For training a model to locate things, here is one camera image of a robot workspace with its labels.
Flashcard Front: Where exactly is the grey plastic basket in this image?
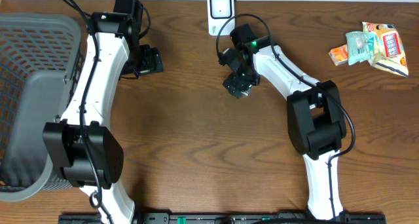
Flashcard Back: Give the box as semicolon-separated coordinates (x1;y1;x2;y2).
1;13;84;202

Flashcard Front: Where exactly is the yellow snack bag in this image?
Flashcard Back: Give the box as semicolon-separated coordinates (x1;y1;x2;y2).
362;22;409;77

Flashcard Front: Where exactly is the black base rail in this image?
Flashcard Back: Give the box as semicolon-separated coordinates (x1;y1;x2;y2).
58;212;387;224

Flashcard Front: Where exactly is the dark green round-logo box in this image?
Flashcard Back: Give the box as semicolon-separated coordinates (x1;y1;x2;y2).
241;85;253;96

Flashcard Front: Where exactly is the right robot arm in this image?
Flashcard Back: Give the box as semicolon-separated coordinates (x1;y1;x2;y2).
218;24;348;220

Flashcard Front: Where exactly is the white barcode scanner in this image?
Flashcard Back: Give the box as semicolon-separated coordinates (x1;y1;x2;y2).
207;0;235;36

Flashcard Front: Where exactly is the orange tissue pack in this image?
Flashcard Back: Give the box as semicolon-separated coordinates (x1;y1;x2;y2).
329;45;348;65

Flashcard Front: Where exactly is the teal wrapper pack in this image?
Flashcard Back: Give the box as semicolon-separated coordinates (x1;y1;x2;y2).
346;31;376;65

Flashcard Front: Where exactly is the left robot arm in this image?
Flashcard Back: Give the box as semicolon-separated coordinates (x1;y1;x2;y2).
43;0;164;223

